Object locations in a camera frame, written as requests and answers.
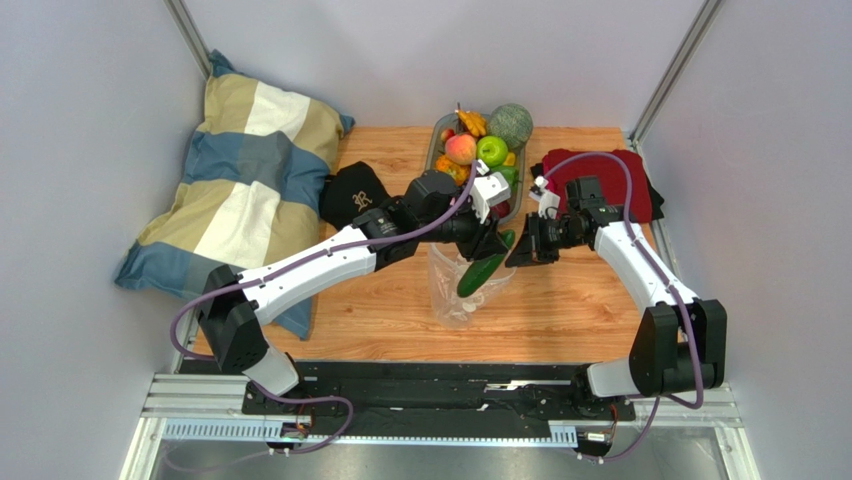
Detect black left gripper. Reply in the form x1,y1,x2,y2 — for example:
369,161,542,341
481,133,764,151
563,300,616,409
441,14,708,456
416,194,508,263

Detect green cucumber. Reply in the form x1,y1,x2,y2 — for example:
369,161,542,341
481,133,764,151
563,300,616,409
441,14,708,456
456,230,516,298

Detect clear polka dot zip bag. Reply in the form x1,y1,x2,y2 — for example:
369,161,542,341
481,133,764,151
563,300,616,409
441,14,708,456
428,244,516,329

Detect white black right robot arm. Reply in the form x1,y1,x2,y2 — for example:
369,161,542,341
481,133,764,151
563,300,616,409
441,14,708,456
506,176,727,409

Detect green bell pepper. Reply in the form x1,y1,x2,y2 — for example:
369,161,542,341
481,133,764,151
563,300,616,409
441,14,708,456
494,165,519,192

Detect green apple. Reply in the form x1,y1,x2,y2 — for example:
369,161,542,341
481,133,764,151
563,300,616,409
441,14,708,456
476,135,510,168

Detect peach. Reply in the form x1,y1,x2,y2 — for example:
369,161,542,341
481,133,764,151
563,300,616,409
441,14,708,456
444,133,477,165

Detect grey fruit basket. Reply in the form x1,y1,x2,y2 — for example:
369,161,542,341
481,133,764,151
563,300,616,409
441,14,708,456
423,113,528,224

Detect red folded cloth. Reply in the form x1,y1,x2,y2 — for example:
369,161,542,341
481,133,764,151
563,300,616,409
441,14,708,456
530,148,666,224

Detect green cantaloupe melon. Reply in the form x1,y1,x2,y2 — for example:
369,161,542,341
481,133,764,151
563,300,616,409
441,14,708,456
486,103,534,150

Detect black cap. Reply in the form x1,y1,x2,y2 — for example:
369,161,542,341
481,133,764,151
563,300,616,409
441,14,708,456
319,161,390,230

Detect striped blue beige pillow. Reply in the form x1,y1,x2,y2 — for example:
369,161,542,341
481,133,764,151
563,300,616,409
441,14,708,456
114,51,355,300

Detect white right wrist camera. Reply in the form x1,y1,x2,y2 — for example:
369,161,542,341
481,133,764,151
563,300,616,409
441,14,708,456
529,176,560,220

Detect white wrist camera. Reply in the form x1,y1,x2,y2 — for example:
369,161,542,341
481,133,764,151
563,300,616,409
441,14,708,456
529,176,560,220
470,160,511,224

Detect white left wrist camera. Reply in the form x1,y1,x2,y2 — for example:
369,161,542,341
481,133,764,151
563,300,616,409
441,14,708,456
470,160,511,224

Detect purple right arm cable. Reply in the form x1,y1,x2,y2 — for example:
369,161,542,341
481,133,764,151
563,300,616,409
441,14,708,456
532,151,706,465

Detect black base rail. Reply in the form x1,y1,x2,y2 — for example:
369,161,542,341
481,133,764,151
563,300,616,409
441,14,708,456
237,360,637,439

